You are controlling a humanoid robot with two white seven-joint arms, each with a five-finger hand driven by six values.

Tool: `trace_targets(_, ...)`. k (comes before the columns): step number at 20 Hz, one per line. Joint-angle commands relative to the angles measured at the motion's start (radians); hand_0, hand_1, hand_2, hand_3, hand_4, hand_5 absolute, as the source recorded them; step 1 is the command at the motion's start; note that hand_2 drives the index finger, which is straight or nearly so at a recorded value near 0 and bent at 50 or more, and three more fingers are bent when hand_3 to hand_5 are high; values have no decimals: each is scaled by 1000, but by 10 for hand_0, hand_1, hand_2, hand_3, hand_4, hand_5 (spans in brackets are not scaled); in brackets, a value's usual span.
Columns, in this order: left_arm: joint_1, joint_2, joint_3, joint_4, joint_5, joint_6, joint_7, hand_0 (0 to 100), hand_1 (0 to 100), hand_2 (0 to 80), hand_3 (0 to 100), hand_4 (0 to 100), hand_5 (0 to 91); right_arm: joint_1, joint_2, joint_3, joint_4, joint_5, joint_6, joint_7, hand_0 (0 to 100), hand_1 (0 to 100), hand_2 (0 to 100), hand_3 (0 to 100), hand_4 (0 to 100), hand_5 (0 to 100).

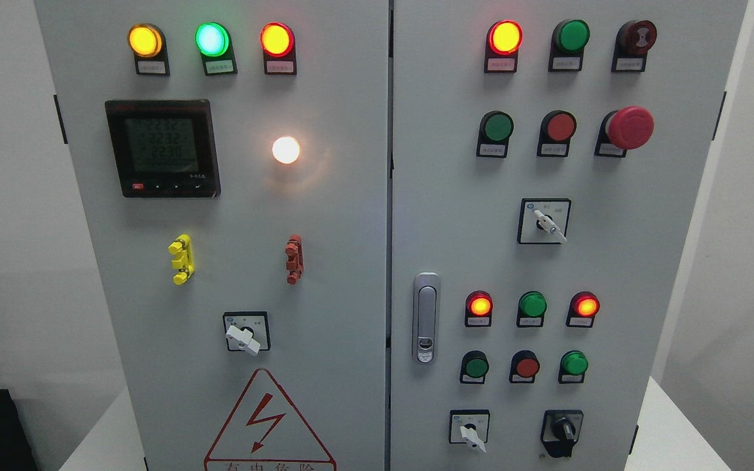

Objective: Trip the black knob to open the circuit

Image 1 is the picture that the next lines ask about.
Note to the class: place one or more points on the red terminal clip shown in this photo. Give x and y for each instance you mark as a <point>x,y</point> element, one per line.
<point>295,259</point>

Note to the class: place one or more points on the dark red buzzer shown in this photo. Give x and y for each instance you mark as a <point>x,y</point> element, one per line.
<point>634,40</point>

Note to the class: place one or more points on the lit green indicator lamp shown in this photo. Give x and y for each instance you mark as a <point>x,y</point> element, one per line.
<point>216,49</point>

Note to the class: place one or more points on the yellow terminal clip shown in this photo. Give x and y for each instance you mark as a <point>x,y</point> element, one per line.
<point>183,260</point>

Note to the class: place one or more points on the white selector switch upper right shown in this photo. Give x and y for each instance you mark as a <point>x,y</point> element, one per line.
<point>543,221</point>

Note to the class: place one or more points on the red push button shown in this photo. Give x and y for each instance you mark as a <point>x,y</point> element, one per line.
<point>524,367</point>
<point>557,129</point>

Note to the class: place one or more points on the lit red lamp lower left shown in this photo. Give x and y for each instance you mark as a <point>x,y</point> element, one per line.
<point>478,309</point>

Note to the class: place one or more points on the red emergency stop mushroom button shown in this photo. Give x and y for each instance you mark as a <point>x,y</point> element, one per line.
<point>623,130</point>

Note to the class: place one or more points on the red lamp lower right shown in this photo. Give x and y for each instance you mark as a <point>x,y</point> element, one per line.
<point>583,308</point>

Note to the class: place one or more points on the red push button upper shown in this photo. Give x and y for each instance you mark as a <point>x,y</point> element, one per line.
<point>557,129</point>

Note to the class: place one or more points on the black digital power meter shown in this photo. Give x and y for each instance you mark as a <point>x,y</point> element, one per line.
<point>164,148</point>

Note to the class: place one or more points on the red push button lower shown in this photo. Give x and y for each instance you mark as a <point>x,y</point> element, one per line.
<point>524,367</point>

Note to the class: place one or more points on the green push button lower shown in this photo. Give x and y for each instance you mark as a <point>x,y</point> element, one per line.
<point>474,368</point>

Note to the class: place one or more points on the grey right cabinet door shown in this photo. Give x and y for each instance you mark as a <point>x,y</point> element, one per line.
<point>457,215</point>

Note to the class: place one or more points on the lit red indicator lamp left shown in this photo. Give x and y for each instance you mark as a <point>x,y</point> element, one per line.
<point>278,47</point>

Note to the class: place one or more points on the green lamp top right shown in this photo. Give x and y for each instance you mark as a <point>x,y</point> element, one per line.
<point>567,44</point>

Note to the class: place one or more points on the white selector switch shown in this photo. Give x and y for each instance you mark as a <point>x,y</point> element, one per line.
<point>543,221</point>
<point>470,427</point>

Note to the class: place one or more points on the lit red lamp top right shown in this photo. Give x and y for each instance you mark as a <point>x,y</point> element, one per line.
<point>503,42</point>

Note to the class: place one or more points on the silver door handle lock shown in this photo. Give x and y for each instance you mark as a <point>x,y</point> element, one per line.
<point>425,303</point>

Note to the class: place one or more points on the yellow indicator lamp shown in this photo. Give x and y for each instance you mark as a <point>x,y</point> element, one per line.
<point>148,44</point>

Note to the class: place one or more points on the red electrical warning triangle sticker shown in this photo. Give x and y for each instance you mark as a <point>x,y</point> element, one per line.
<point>265,431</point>

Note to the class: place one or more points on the white selector switch left door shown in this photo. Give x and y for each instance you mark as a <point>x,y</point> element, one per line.
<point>247,332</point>

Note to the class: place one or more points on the green lamp bottom right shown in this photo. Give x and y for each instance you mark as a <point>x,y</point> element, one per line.
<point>572,367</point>

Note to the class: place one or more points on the green lamp lower middle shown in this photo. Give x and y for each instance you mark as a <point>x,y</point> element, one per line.
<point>531,310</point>

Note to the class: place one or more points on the grey cabinet door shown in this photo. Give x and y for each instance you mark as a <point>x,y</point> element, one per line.
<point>457,215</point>
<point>327,332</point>

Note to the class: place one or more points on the grey left cabinet door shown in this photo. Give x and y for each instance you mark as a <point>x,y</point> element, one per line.
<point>327,332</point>

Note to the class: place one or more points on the green push button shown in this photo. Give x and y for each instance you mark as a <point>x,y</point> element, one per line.
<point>474,368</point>
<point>495,129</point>

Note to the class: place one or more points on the black rotary knob switch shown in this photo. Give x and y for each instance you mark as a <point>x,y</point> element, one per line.
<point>560,432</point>

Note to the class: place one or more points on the white lit indicator lamp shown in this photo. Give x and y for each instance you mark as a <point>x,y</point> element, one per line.
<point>286,150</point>

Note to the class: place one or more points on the white selector switch bottom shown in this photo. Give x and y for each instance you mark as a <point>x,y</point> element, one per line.
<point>470,427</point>

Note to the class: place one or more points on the green push button upper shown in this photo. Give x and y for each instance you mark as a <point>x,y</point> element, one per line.
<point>495,129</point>

